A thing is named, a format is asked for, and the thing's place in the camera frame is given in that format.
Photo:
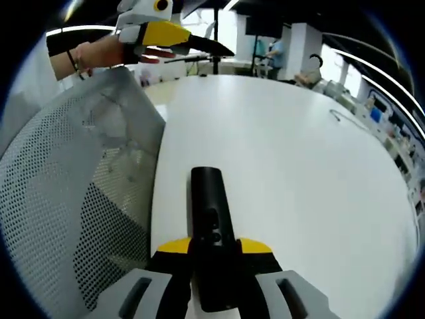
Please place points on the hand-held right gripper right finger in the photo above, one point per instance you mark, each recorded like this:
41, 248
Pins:
265, 292

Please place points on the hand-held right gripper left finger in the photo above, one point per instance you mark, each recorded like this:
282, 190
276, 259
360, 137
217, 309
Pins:
162, 289

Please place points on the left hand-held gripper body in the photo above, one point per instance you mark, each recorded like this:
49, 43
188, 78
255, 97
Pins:
142, 11

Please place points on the black remote control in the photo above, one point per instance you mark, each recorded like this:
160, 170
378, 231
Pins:
209, 199

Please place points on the person's left hand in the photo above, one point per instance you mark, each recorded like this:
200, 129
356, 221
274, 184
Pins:
99, 53

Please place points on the black pole stand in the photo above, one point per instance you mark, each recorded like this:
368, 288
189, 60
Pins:
216, 66

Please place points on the red plastic object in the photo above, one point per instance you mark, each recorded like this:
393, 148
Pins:
149, 60

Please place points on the black monitor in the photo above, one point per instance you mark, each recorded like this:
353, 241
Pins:
262, 26

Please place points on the black wristband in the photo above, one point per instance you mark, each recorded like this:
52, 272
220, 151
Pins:
72, 60

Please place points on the white office chair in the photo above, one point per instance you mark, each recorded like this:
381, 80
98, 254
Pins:
333, 88

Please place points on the grey mesh office chair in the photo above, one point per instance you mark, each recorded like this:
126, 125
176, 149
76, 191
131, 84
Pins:
50, 182

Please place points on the blue container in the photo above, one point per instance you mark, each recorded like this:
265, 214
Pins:
376, 114

